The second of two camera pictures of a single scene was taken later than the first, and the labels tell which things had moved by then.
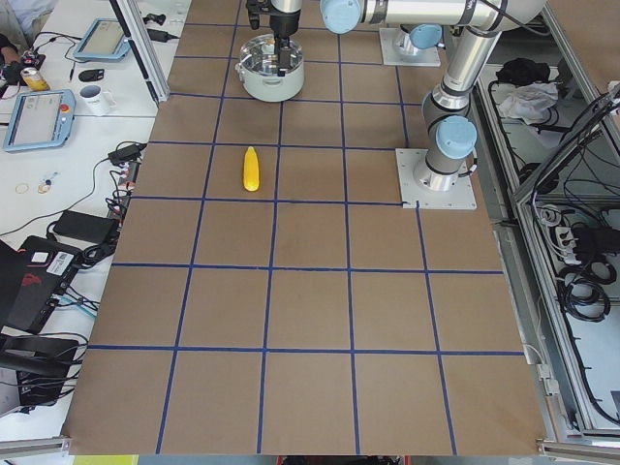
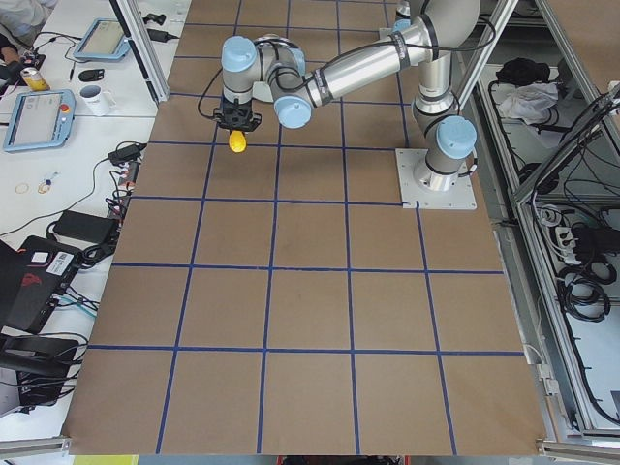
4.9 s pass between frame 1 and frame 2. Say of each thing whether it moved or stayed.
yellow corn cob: moved
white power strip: stayed
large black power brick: stayed
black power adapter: stayed
